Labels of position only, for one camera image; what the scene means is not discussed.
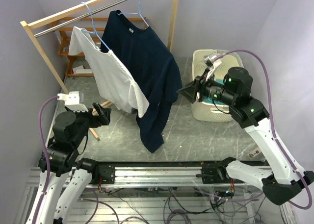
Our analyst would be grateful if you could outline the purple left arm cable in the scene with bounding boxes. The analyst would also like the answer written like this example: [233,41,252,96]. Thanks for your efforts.
[30,95,59,224]

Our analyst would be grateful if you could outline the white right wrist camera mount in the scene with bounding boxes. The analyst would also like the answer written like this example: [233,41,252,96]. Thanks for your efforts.
[204,52,226,80]

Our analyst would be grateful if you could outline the purple cables under table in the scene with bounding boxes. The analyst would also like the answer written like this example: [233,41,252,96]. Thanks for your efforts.
[78,184,263,224]

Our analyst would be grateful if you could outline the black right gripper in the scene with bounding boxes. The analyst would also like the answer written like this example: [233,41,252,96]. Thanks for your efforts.
[178,68,237,105]

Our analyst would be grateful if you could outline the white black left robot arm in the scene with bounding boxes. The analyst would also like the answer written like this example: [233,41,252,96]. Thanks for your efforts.
[27,103,111,224]

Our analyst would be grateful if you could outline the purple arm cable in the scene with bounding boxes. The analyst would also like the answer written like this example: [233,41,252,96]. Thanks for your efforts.
[30,95,59,224]
[215,49,313,209]

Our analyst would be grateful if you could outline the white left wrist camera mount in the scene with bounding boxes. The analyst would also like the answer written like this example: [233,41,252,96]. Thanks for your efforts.
[57,91,88,112]

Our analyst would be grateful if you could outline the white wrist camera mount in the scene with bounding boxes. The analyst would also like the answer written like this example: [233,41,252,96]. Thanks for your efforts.
[204,52,226,80]
[57,91,88,112]

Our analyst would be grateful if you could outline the metal hanging rod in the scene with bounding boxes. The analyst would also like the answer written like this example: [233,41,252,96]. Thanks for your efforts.
[28,0,128,38]

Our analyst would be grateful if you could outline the navy blue t shirt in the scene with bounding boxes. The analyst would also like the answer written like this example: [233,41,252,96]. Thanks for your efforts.
[101,10,182,153]

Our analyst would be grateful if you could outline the wooden clothes rack frame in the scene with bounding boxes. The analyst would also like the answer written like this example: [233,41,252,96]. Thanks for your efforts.
[20,0,181,142]

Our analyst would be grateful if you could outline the teal cloth in basket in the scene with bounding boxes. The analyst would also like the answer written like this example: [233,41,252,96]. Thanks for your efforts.
[203,79,224,105]

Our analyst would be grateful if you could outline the white red box on shelf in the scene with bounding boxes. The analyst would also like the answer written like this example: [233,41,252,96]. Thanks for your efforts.
[72,65,93,75]

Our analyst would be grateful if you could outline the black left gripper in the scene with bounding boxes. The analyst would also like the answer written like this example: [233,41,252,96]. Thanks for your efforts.
[64,101,110,146]

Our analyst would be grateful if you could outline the white t shirt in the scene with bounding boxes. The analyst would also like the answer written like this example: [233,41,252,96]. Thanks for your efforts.
[68,26,149,118]

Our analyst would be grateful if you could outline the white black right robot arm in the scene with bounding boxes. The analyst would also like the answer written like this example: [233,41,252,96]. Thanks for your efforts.
[178,67,314,205]

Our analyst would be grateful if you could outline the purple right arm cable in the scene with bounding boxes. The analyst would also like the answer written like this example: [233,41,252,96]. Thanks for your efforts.
[215,49,313,209]

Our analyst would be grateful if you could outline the light blue wire hanger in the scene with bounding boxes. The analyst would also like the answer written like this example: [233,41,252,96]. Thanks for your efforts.
[117,0,149,28]
[80,1,111,53]

